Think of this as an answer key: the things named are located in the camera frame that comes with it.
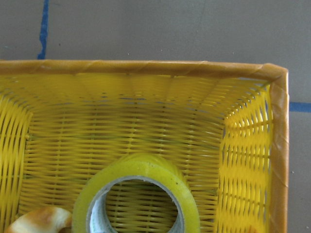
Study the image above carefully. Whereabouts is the yellow tape roll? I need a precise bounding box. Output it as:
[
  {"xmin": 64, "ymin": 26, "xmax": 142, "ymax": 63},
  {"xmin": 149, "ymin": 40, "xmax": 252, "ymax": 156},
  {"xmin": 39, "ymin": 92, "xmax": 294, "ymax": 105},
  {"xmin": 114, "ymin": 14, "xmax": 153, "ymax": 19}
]
[{"xmin": 71, "ymin": 154, "xmax": 201, "ymax": 233}]

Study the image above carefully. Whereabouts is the yellow woven plastic basket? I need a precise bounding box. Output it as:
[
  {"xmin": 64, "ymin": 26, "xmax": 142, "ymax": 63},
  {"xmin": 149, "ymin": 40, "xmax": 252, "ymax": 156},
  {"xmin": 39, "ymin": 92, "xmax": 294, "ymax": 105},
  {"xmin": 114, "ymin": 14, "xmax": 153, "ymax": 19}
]
[{"xmin": 0, "ymin": 60, "xmax": 289, "ymax": 233}]

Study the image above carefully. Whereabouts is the toy croissant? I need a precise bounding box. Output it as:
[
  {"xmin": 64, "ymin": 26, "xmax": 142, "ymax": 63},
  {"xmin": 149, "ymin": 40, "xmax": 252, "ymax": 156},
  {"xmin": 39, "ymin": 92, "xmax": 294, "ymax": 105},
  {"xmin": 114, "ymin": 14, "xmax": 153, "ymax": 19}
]
[{"xmin": 4, "ymin": 207, "xmax": 72, "ymax": 233}]

